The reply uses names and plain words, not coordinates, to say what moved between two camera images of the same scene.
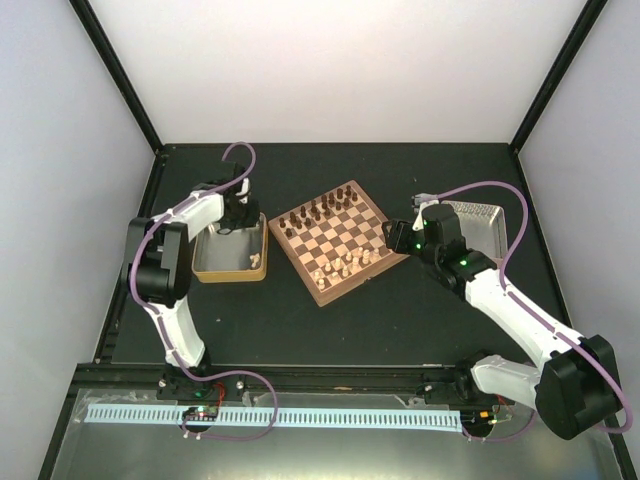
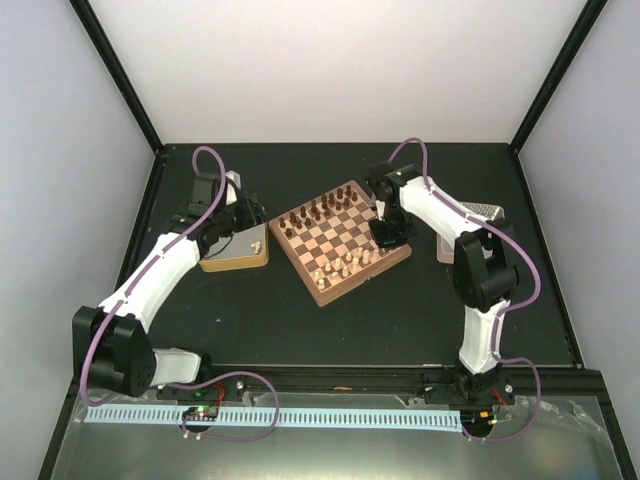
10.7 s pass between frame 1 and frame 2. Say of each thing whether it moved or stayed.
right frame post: stayed
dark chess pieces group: stayed
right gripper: moved
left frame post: stayed
